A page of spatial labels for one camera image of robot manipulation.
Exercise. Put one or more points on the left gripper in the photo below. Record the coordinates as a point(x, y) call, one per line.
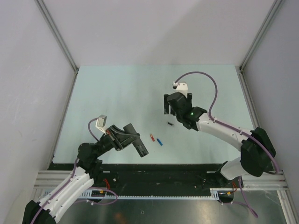
point(120, 138)

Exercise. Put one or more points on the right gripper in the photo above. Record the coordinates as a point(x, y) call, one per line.
point(166, 105)

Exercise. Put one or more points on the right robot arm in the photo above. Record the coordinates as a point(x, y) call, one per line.
point(255, 147)

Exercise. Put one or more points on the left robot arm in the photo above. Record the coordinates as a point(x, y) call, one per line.
point(86, 171)

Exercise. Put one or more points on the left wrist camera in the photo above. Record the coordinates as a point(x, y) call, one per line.
point(101, 123)

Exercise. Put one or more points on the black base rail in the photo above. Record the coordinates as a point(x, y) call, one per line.
point(158, 179)

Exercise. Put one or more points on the white cable duct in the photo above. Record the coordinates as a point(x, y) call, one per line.
point(99, 194)

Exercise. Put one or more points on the right aluminium frame post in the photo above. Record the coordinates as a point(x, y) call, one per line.
point(272, 13)

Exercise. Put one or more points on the aluminium frame post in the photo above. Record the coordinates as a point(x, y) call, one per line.
point(272, 13)
point(56, 33)

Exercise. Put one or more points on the left aluminium frame post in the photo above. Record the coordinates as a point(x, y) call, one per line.
point(56, 33)

